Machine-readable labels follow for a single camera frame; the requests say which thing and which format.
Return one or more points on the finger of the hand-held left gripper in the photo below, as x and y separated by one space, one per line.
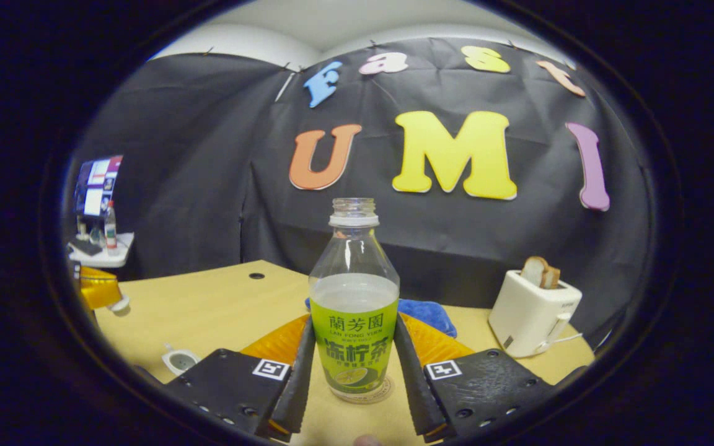
100 288

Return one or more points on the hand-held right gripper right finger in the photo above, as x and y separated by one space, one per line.
409 378

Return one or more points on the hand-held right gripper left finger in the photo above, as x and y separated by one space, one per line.
301 378

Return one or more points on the green label water bottle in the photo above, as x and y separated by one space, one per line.
354 310

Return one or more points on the white ceramic teacup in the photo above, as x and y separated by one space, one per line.
181 360

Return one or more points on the red label plastic bottle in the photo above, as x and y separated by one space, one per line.
111 232

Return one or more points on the white side table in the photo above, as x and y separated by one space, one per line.
115 259

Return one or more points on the dark flat device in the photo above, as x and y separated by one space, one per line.
86 248

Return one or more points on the blue folded towel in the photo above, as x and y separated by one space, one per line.
428 316

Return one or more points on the computer monitor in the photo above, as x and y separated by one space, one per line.
98 186

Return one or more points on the white toaster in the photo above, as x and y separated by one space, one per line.
530 316

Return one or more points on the black backdrop cloth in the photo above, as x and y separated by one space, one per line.
456 241

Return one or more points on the pale bread slice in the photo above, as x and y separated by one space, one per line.
533 272

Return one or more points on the brown bread slice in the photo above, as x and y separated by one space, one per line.
552 279

